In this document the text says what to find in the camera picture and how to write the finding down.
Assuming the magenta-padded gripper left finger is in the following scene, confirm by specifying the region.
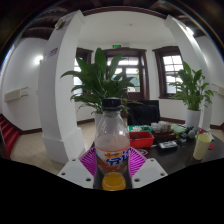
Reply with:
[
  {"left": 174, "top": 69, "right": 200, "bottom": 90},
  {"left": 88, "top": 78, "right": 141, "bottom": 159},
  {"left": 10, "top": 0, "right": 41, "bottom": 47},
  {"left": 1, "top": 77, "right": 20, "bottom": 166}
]
[{"left": 57, "top": 147, "right": 100, "bottom": 190}]

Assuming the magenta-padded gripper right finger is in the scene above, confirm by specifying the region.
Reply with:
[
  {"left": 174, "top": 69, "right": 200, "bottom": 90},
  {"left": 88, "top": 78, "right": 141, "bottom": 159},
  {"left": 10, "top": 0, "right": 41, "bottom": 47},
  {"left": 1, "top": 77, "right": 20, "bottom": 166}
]
[{"left": 126, "top": 147, "right": 168, "bottom": 190}]

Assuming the clear orange drink bottle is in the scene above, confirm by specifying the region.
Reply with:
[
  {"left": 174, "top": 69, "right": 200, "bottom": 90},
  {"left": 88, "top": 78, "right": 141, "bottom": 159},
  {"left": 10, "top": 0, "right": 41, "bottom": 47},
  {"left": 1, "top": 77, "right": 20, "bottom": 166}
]
[{"left": 94, "top": 97, "right": 131, "bottom": 192}]

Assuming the red plastic basket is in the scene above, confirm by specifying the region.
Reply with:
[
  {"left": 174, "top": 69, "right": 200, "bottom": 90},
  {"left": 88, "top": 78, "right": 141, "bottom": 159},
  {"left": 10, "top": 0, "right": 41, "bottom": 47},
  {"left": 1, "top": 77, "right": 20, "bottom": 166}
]
[{"left": 129, "top": 130, "right": 155, "bottom": 149}]

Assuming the black flat handheld device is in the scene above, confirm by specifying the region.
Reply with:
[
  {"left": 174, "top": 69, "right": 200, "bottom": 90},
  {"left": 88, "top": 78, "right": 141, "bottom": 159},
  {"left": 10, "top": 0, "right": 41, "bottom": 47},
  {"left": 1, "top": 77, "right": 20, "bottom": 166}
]
[{"left": 158, "top": 140, "right": 179, "bottom": 150}]

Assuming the green flat box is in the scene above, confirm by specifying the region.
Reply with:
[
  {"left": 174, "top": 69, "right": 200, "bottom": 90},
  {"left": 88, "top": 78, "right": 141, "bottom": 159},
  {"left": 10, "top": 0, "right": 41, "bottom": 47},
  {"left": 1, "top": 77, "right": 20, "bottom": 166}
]
[{"left": 128, "top": 125, "right": 153, "bottom": 133}]

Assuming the green folded cloth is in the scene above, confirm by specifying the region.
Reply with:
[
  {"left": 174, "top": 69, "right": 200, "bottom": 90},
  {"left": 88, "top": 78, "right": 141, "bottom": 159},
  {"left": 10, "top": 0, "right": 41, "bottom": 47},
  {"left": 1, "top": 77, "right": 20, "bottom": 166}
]
[{"left": 171, "top": 123, "right": 187, "bottom": 135}]

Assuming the pale yellow plastic cup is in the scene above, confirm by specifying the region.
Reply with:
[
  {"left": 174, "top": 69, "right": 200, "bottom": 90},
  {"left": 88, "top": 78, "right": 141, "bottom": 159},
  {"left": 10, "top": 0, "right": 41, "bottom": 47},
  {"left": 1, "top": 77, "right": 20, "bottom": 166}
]
[{"left": 192, "top": 132, "right": 213, "bottom": 161}]

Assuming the leafy plant in white pot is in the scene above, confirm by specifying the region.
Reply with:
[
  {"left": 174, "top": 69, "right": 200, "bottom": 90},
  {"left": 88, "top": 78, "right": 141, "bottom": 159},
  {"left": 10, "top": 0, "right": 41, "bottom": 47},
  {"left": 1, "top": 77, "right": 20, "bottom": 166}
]
[
  {"left": 169, "top": 60, "right": 215, "bottom": 129},
  {"left": 60, "top": 47, "right": 136, "bottom": 134}
]

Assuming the dark wooden double door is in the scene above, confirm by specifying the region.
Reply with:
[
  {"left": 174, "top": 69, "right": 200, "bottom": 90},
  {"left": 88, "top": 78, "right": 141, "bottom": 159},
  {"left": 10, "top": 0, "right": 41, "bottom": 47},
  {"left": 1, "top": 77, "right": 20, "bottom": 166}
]
[{"left": 103, "top": 47, "right": 150, "bottom": 102}]

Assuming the dark-framed window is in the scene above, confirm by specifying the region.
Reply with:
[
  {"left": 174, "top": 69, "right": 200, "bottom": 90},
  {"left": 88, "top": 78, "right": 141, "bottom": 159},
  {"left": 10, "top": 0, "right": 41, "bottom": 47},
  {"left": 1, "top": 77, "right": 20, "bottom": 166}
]
[
  {"left": 152, "top": 45, "right": 185, "bottom": 99},
  {"left": 73, "top": 47, "right": 94, "bottom": 96}
]

